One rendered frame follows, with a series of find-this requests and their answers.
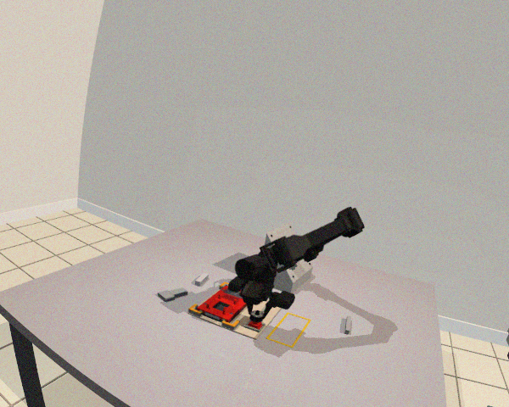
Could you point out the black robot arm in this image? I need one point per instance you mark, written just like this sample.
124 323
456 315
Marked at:
288 251

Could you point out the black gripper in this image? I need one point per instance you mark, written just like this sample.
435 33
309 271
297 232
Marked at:
283 300

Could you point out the black and grey wheel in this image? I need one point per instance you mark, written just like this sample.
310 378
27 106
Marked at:
254 317

